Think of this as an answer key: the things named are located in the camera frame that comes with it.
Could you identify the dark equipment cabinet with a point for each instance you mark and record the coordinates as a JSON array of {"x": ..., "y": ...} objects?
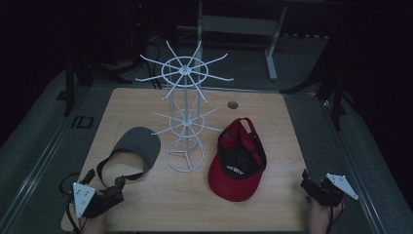
[{"x": 125, "y": 29}]

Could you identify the metal floor rail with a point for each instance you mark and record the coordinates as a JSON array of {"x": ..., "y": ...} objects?
[
  {"x": 352, "y": 169},
  {"x": 48, "y": 156}
]

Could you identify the person's right hand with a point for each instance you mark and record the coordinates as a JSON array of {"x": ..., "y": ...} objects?
[{"x": 321, "y": 217}]

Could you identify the person's left hand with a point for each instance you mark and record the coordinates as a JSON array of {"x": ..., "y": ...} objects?
[{"x": 94, "y": 226}]

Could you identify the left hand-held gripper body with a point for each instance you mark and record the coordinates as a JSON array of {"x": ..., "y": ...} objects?
[{"x": 83, "y": 199}]

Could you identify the grey round table grommet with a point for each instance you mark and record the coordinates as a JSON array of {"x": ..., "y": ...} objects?
[{"x": 232, "y": 105}]

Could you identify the grey sun visor hat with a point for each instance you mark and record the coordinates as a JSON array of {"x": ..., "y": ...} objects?
[{"x": 142, "y": 143}]

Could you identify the white metal desk frame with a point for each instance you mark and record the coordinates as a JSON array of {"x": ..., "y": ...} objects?
[{"x": 240, "y": 25}]

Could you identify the black metal stand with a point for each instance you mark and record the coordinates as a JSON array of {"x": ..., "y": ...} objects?
[
  {"x": 69, "y": 91},
  {"x": 337, "y": 100}
]

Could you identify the red baseball cap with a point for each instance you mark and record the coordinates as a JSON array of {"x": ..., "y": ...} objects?
[{"x": 229, "y": 187}]

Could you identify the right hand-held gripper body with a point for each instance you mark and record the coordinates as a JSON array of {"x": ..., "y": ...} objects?
[{"x": 328, "y": 193}]

